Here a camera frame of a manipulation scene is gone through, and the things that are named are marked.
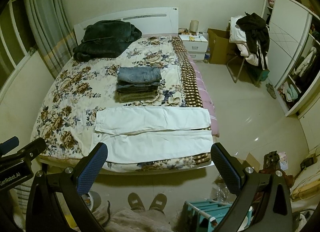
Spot white pants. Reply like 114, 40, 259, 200
91, 106, 213, 164

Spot flat cardboard piece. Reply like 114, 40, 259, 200
238, 153, 260, 172

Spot grey tape roll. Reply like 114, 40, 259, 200
81, 190, 101, 212

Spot teal plastic rack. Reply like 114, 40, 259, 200
182, 199, 253, 232

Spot floral fleece blanket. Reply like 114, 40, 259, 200
31, 36, 211, 173

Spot right grey slipper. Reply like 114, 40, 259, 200
149, 193, 167, 214

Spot pink mattress sheet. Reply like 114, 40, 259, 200
187, 53, 220, 137

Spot folded olive green pants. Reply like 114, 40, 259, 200
114, 90, 158, 103

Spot metal folding chair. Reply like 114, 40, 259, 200
226, 56, 270, 86

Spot folded blue jeans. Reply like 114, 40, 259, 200
117, 66, 162, 93

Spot plastic water bottle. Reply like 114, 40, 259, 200
203, 47, 210, 63

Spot cardboard box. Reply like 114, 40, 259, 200
207, 28, 239, 65

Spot white nightstand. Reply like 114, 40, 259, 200
179, 35, 208, 61

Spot dark green quilt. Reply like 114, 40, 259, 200
73, 20, 142, 62

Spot white clothes on chair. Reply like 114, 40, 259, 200
229, 15, 257, 66

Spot grey striped curtain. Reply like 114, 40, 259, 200
24, 0, 76, 77

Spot white wardrobe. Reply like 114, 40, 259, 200
261, 0, 319, 116

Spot beige jar on nightstand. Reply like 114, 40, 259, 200
189, 20, 199, 33

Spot white bed headboard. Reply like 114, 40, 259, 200
74, 7, 178, 44

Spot white window frame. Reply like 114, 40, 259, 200
1, 0, 37, 99

